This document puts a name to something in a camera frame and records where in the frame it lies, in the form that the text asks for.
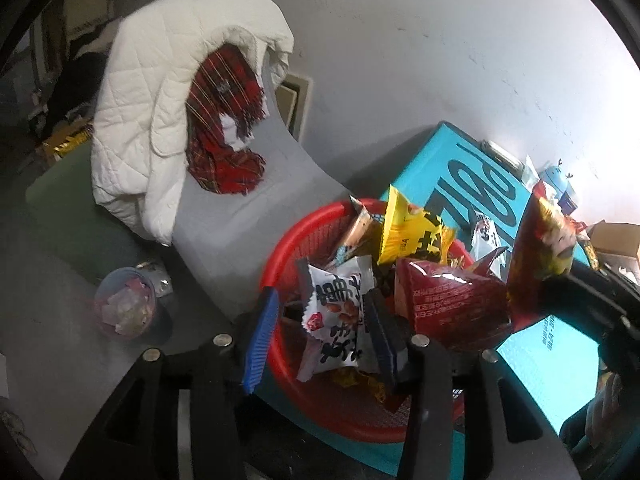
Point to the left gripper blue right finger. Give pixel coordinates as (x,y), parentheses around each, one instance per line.
(401,363)

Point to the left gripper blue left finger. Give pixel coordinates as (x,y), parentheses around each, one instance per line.
(254,330)

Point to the white snack packet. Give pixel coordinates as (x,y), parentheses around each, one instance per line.
(333,317)
(488,247)

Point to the dark red foil packet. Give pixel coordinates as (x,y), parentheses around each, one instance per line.
(463,309)

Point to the red gold snack packet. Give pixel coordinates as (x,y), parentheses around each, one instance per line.
(543,248)

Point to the beige bread snack packet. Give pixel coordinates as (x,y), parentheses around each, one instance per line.
(361,238)

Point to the yellow black snack packet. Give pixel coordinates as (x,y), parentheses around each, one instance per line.
(412,231)

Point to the cardboard box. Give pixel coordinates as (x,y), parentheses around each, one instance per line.
(617,239)

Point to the grey chair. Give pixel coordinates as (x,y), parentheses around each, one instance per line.
(224,240)

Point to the small bin with trash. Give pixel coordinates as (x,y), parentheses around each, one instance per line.
(131,304)

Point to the light blue deer humidifier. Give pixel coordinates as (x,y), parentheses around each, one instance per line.
(557,176)

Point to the crumpled white tissue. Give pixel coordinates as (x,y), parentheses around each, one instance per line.
(529,174)

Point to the white remote control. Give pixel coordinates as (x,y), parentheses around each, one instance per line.
(502,157)

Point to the white quilted jacket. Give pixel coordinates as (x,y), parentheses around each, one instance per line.
(138,156)

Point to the red plaid scarf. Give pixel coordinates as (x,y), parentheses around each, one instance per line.
(225,103)

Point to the wall access panel frame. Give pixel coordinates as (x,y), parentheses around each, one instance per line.
(293,98)

